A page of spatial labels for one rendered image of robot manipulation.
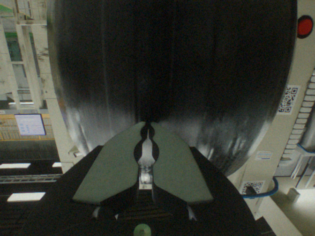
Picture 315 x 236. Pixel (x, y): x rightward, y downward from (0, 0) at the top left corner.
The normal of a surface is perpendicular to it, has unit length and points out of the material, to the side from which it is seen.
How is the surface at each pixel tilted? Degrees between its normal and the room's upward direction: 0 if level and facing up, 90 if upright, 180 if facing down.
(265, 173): 90
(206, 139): 78
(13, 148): 90
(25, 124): 90
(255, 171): 90
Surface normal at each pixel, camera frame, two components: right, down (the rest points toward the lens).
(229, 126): 0.03, 0.49
